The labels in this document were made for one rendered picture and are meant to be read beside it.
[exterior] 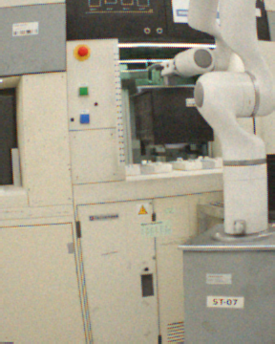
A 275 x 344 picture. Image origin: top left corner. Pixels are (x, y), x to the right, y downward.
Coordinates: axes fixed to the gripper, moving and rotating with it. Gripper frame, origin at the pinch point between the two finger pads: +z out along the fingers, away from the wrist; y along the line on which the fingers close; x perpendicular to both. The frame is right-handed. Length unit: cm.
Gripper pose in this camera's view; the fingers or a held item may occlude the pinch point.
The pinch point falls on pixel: (169, 70)
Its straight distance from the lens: 188.3
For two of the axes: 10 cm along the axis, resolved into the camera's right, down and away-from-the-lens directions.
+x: -0.6, -10.0, -0.5
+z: -2.7, -0.3, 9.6
